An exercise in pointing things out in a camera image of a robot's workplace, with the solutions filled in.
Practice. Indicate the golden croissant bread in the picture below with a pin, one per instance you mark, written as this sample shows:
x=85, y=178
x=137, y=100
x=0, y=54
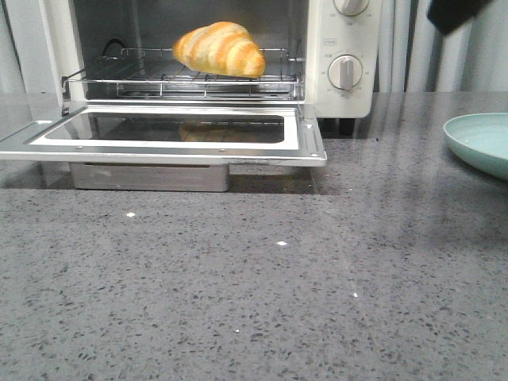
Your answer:
x=222, y=48

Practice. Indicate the grey pleated curtain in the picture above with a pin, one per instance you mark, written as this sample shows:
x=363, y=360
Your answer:
x=413, y=55

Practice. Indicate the white Toshiba toaster oven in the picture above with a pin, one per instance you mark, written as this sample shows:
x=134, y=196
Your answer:
x=78, y=32

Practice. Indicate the upper oven dial knob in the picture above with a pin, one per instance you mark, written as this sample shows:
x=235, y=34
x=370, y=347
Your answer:
x=350, y=8

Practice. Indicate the lower oven dial knob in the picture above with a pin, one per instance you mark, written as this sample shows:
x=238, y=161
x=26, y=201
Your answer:
x=345, y=72

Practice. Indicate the metal wire oven rack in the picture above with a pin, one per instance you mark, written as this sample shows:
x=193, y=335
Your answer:
x=146, y=73

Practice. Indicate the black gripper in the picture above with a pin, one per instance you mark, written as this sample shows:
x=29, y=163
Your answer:
x=448, y=15

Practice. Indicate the oven dial knob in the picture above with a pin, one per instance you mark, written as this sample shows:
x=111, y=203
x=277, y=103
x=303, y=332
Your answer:
x=350, y=8
x=345, y=72

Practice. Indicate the black right oven foot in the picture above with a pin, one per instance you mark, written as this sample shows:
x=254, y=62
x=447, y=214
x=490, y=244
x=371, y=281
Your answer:
x=346, y=126

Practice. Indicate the light green plate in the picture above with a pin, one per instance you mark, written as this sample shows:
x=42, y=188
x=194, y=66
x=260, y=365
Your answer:
x=480, y=140

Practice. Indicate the glass oven door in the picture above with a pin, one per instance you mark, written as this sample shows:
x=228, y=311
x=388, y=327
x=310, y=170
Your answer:
x=177, y=134

